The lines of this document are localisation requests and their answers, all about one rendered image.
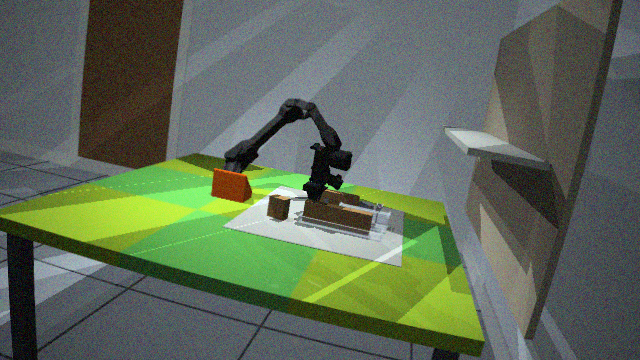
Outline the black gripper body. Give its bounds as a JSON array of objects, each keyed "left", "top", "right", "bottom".
[{"left": 302, "top": 163, "right": 330, "bottom": 194}]

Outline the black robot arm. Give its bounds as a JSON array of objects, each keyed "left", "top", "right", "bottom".
[{"left": 222, "top": 99, "right": 353, "bottom": 190}]

